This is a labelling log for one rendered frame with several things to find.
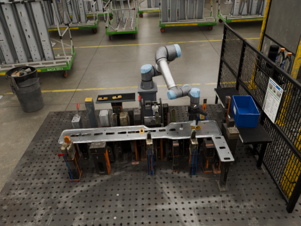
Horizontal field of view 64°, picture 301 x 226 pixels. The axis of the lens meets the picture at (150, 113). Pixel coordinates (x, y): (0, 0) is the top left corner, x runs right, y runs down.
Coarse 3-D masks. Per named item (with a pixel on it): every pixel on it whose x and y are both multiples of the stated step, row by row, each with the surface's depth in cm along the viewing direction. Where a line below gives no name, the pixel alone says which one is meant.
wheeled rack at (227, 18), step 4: (228, 0) 781; (228, 4) 872; (220, 16) 867; (224, 16) 860; (228, 16) 858; (232, 16) 841; (236, 16) 841; (240, 16) 841; (244, 16) 842; (248, 16) 843; (252, 16) 842; (256, 16) 839; (260, 16) 822; (220, 20) 895; (224, 20) 821; (228, 20) 814; (232, 20) 814; (236, 20) 815; (240, 20) 815; (244, 20) 816; (248, 20) 816; (252, 20) 817; (256, 20) 818; (260, 20) 819; (228, 24) 829
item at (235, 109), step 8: (232, 96) 220; (240, 96) 220; (248, 96) 219; (232, 104) 220; (240, 104) 225; (248, 104) 224; (232, 112) 219; (240, 112) 220; (248, 112) 219; (256, 112) 202; (240, 120) 199; (248, 120) 198; (256, 120) 197
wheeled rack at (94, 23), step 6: (90, 0) 875; (96, 6) 888; (90, 12) 895; (72, 24) 859; (78, 24) 846; (84, 24) 859; (90, 24) 841; (96, 24) 853; (48, 30) 833; (96, 30) 860
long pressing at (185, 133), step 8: (208, 120) 217; (88, 128) 215; (96, 128) 215; (104, 128) 215; (112, 128) 214; (120, 128) 214; (128, 128) 213; (136, 128) 212; (144, 128) 212; (152, 128) 211; (160, 128) 211; (168, 128) 210; (176, 128) 210; (184, 128) 209; (208, 128) 208; (216, 128) 207; (80, 136) 207; (88, 136) 206; (96, 136) 206; (104, 136) 205; (112, 136) 205; (120, 136) 204; (128, 136) 204; (136, 136) 203; (144, 136) 203; (152, 136) 202; (160, 136) 202; (168, 136) 201; (176, 136) 201; (184, 136) 200; (200, 136) 200; (208, 136) 199
